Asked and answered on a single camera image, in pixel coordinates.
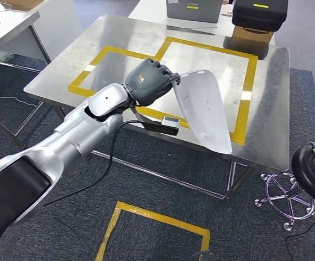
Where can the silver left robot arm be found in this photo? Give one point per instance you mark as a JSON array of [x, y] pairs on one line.
[[78, 133]]

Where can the white table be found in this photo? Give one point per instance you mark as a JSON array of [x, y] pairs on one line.
[[146, 10]]

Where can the black round stool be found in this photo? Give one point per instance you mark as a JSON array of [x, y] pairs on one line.
[[310, 176]]

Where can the grey laptop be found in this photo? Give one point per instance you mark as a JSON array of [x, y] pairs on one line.
[[193, 12]]

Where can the small white device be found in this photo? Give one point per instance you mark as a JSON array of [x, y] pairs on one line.
[[227, 13]]

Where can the steel workbench table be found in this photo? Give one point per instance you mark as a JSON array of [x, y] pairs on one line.
[[269, 126]]

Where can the white curved plastic part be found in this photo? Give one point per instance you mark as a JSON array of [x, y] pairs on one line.
[[203, 111]]

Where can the steel side table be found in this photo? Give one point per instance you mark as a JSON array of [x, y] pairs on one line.
[[5, 25]]

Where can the open cardboard box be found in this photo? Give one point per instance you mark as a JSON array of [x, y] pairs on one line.
[[24, 3]]

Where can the black carrying case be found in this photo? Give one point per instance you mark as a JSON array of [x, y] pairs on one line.
[[259, 16]]

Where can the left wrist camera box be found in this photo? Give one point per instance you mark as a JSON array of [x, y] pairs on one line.
[[171, 126]]

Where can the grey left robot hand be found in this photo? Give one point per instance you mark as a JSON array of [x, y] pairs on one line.
[[149, 83]]

